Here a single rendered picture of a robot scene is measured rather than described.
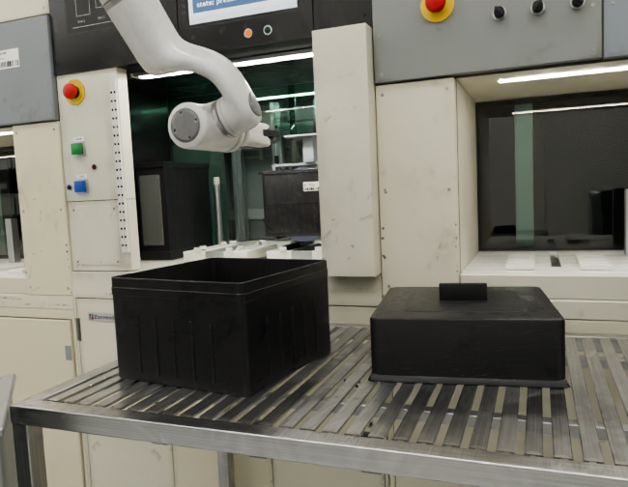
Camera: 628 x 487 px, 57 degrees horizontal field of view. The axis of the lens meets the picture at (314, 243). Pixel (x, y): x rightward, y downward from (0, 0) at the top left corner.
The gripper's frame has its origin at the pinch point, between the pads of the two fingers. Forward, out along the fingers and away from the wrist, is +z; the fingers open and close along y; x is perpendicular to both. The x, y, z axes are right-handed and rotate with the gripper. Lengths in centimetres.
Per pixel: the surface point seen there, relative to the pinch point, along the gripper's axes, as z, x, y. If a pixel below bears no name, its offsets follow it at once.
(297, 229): 21.6, -23.0, -1.1
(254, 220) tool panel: 92, -24, -49
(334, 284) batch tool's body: 1.6, -34.4, 15.7
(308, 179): 21.5, -9.8, 2.9
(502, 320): -35, -33, 54
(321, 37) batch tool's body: -3.3, 19.5, 16.8
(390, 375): -37, -42, 38
